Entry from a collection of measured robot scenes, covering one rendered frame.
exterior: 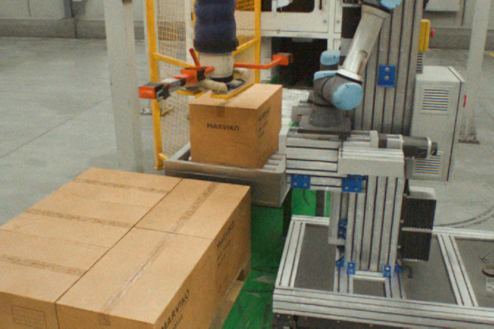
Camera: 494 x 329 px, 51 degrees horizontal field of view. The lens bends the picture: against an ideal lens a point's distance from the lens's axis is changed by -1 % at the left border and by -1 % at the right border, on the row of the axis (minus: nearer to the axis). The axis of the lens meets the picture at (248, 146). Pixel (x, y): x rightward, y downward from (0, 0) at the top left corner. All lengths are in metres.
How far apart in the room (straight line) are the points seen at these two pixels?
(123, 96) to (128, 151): 0.43
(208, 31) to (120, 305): 1.34
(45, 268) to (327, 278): 1.33
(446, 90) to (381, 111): 0.29
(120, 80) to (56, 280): 2.02
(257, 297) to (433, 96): 1.39
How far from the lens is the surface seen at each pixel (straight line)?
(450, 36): 11.64
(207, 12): 2.56
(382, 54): 2.36
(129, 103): 3.90
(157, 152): 4.52
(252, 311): 2.81
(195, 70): 2.51
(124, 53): 3.82
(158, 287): 2.06
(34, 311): 2.16
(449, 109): 2.40
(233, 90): 2.61
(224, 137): 2.93
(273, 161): 3.19
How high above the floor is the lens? 1.71
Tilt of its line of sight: 20 degrees down
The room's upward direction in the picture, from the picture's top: straight up
